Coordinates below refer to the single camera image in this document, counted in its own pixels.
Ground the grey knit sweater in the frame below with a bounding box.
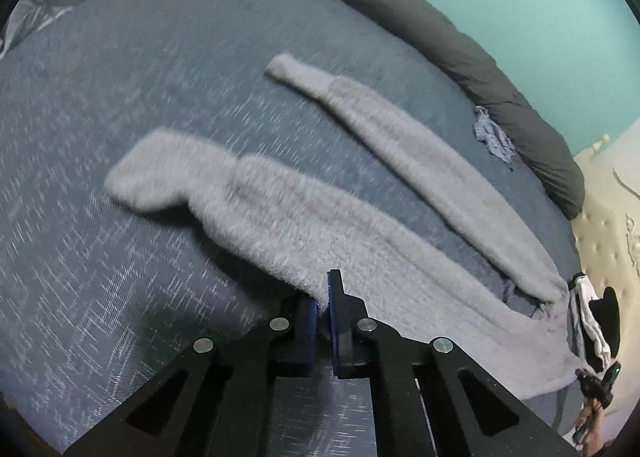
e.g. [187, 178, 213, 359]
[105, 54, 586, 400]

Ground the black and white garment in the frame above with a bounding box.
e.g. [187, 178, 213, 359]
[570, 276, 613, 363]

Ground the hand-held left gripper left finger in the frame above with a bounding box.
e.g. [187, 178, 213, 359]
[62, 294, 318, 457]

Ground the blue patterned garment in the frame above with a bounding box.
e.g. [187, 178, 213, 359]
[474, 106, 516, 165]

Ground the dark grey long pillow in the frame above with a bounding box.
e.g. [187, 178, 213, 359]
[274, 0, 586, 220]

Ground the cream tufted headboard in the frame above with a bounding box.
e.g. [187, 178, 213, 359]
[570, 134, 640, 438]

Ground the person's right hand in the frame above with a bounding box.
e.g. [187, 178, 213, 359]
[580, 399, 608, 457]

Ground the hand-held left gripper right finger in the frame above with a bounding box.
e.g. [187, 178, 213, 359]
[326, 269, 581, 457]

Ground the thick black folded garment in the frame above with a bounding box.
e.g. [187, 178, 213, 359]
[587, 287, 622, 372]

